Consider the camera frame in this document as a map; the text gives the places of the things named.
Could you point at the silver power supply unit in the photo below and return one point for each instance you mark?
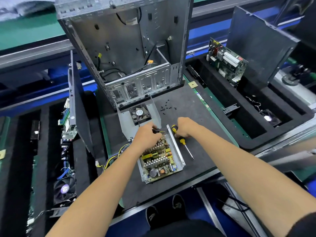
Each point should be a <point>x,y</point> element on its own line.
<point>139,113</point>

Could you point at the green conveyor belt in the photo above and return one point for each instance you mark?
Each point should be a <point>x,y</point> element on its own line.
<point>29,34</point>

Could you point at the small black rectangular component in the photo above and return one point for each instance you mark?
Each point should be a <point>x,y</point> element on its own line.
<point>35,129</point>

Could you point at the grey round metal part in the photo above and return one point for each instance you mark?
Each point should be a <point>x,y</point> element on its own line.
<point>291,79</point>

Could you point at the person's right black shoe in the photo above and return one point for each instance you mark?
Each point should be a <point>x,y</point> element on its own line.
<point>178,204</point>

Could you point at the large black metal panel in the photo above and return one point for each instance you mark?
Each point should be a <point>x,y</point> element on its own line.
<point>261,44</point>

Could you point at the person's black clothing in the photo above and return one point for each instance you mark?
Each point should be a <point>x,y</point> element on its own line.
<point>182,229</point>

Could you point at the person's left black shoe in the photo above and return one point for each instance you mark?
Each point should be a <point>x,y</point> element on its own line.
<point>152,215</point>

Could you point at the green board with white parts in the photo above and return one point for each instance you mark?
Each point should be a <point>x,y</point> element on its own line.
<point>227,61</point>

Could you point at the long green memory strip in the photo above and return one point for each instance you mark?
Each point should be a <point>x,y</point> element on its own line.
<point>3,140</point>

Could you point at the person's right forearm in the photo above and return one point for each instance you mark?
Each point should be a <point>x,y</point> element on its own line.
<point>247,175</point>

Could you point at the black cooler fan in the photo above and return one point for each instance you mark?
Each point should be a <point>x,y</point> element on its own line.
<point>64,188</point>

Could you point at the stack of grey paper sheets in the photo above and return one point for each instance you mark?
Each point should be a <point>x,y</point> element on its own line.
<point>24,7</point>

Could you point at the small black metal bracket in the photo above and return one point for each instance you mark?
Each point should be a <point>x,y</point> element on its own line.
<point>231,109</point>

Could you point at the grey metal conveyor rail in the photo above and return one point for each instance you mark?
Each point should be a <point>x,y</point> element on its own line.
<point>34,51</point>

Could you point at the black foam tray with recess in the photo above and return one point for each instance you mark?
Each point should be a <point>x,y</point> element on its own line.
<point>247,130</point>

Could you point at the power supply circuit board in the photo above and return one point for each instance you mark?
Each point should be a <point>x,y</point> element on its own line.
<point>158,165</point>

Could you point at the person's left forearm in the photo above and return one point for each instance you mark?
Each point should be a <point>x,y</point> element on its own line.
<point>94,195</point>

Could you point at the small black lit fan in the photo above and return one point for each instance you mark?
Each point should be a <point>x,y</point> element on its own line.
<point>268,117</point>

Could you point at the black foam tray with slots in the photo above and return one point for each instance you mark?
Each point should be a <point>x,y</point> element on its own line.
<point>22,185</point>

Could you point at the silver metal computer case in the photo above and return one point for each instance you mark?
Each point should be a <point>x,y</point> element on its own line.
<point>128,42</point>

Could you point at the scattered small black screws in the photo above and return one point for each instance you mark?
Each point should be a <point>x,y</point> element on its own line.
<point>165,102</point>

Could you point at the black foam work mat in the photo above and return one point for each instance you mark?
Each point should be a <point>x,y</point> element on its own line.
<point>207,121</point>

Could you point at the small beige square chip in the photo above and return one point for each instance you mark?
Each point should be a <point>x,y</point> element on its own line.
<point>193,84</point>

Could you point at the person's right hand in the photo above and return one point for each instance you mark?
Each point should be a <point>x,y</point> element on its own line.
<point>190,128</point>

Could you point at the person's black shoe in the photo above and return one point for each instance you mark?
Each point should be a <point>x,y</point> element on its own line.
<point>152,215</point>
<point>178,204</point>

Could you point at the dark grey case side panel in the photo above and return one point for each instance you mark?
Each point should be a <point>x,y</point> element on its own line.
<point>79,106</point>

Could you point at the person's left hand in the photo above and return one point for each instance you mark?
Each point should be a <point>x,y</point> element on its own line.
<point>145,136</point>

